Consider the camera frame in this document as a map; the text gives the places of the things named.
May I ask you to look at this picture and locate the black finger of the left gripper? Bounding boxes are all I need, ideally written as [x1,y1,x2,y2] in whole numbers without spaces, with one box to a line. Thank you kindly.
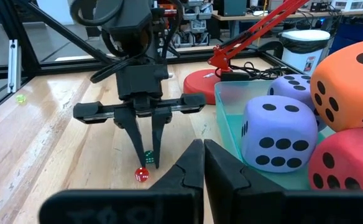
[113,107,147,169]
[152,111,173,169]

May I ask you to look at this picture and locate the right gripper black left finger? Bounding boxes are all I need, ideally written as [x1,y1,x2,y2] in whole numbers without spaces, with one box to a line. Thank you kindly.
[38,139,204,224]

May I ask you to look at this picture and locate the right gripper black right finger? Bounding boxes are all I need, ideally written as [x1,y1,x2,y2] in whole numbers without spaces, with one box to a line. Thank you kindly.
[203,139,363,224]

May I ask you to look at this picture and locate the small red translucent die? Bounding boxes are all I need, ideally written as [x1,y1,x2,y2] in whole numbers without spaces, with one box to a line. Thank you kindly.
[134,167,150,183]

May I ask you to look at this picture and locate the large purple foam die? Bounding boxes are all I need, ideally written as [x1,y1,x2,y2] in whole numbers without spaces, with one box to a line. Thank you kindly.
[267,73,327,131]
[240,95,319,174]

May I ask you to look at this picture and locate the large red foam die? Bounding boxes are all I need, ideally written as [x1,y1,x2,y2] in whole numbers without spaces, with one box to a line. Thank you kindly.
[308,127,363,191]

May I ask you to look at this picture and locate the large orange foam die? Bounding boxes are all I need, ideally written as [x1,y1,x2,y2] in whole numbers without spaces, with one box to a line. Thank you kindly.
[310,39,363,133]

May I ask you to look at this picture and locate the red desk lamp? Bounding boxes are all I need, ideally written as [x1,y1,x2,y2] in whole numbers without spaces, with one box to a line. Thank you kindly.
[183,0,310,106]

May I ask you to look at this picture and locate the teal translucent plastic bin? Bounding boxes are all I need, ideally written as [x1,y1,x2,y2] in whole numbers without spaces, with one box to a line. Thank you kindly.
[214,80,338,191]

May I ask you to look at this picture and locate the grey parts bin rack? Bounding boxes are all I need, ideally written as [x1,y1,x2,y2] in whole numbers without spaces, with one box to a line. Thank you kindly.
[168,0,215,49]

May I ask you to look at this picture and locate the dark green equipment box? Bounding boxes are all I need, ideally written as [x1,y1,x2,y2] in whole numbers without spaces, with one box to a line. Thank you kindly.
[221,0,247,17]

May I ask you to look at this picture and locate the silver aluminium bar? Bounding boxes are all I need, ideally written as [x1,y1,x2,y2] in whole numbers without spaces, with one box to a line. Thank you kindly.
[7,39,22,94]

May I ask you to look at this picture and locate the wooden workbench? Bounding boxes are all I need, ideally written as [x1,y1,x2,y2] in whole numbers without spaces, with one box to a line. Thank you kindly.
[212,7,363,38]

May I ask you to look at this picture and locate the white trash bin black bag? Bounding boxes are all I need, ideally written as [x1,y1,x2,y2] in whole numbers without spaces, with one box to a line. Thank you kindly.
[278,29,331,77]

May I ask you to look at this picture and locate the blue plastic crate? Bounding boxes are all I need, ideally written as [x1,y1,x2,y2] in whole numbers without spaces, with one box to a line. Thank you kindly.
[329,17,363,55]

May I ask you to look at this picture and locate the white drawer cabinet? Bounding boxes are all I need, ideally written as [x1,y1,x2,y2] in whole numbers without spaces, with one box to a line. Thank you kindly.
[330,0,363,10]

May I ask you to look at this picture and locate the black left camera cable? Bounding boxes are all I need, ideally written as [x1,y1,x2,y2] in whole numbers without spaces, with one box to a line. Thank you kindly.
[69,0,185,84]

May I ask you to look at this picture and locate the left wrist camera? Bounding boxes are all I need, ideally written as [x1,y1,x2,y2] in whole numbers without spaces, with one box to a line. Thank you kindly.
[93,0,154,35]

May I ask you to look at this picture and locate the black aluminium table frame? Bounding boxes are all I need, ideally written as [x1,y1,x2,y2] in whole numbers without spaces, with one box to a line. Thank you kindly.
[0,0,294,122]

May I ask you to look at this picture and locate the black lamp cord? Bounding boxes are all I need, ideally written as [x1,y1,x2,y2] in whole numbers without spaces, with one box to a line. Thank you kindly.
[221,61,294,82]

